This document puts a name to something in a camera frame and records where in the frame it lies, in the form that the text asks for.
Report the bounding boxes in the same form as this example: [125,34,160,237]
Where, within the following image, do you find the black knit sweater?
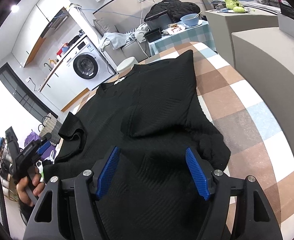
[43,50,230,239]

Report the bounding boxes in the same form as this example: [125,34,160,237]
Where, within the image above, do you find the light blue clothes pile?
[99,33,130,51]

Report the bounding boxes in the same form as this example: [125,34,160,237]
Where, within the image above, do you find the person's left hand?
[16,167,45,207]

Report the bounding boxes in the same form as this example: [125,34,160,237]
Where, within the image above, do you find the shoe rack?
[0,137,18,202]

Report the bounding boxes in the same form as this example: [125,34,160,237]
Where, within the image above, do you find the purple bag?
[24,131,40,147]

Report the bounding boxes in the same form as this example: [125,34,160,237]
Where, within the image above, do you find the woven laundry basket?
[38,113,62,144]

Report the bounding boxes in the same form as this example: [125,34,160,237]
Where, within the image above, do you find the checkered tablecloth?
[72,41,294,235]

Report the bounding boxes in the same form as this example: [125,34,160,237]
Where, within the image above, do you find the white washing machine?
[61,37,116,94]

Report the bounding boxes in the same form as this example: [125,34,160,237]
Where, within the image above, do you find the white round stool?
[116,56,138,73]

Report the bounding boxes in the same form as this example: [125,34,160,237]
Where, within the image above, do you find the low beige cabinet step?
[231,27,294,156]

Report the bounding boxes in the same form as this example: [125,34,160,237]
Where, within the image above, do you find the green checkered side table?
[148,21,216,56]

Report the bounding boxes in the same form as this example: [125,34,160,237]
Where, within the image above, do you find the range hood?
[40,7,69,38]

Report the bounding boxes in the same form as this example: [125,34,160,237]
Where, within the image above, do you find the small black tray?
[144,28,161,43]

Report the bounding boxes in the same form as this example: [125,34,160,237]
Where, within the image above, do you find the grey sofa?
[93,18,151,65]

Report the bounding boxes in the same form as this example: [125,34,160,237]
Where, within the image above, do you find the beige cabinet block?
[204,8,278,67]

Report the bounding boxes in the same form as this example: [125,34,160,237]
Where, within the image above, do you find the blue plastic bowl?
[180,14,199,27]

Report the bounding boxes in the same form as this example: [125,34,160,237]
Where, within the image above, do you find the black storage bin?
[145,10,173,30]

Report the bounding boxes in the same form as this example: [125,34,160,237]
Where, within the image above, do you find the black jacket pile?
[144,0,200,22]

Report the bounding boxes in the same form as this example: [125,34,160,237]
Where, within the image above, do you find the green plush toy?
[224,0,246,13]

